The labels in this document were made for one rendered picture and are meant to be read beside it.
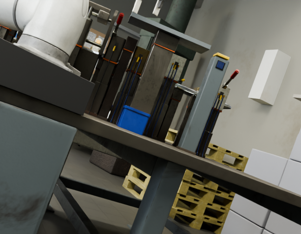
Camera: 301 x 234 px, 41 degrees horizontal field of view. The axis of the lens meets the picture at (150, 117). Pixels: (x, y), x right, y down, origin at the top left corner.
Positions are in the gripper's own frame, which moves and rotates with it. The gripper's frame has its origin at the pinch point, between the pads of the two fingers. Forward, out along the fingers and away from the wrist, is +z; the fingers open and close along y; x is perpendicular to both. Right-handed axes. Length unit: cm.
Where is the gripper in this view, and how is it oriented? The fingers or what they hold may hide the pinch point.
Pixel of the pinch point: (145, 11)
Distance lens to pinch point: 193.6
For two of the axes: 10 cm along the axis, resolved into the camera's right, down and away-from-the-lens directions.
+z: -3.6, 9.3, -0.4
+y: -7.1, -2.4, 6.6
